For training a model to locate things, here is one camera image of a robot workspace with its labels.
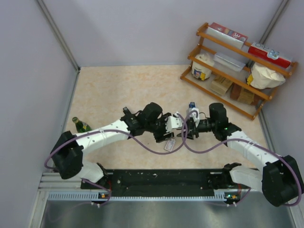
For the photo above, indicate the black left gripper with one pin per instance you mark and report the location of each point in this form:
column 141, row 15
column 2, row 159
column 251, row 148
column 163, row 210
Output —
column 159, row 137

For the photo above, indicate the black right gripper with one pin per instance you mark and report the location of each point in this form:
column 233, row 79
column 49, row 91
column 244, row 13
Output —
column 192, row 129

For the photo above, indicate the red white staple box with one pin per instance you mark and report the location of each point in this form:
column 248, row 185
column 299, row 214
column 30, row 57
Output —
column 170, row 145

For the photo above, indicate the blue black stapler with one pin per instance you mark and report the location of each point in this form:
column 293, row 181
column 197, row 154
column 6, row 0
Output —
column 192, row 105

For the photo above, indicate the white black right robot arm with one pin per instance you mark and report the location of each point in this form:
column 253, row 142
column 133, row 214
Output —
column 277, row 177

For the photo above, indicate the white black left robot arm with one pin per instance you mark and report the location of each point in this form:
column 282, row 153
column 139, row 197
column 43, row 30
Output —
column 69, row 152

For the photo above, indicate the brown paper package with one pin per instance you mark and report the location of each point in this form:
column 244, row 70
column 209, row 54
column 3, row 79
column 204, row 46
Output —
column 243, row 95

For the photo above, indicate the white jar yellow label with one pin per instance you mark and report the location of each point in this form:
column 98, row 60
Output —
column 199, row 71

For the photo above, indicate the clear plastic tray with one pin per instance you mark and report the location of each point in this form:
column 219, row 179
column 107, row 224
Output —
column 229, row 62

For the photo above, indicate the green glass bottle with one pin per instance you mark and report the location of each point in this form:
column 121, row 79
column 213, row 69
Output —
column 81, row 127

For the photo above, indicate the white paper bag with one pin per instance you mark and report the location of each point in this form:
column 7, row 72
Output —
column 261, row 77

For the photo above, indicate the red white foil box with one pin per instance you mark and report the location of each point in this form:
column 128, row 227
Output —
column 226, row 35

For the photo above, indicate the red cling wrap box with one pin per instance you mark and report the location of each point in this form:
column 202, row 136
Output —
column 270, row 55

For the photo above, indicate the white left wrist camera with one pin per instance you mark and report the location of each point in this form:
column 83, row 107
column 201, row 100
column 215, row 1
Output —
column 174, row 122

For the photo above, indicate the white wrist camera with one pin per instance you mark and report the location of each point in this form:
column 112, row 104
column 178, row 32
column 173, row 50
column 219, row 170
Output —
column 193, row 114
column 174, row 122

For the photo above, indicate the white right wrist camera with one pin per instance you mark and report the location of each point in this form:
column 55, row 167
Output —
column 193, row 114

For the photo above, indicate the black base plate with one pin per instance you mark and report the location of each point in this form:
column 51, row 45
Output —
column 167, row 182

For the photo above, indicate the grey slotted cable duct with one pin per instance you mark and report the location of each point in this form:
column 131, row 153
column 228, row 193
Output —
column 100, row 196

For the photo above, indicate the aluminium rail frame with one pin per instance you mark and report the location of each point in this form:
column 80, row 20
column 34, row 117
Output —
column 54, row 181

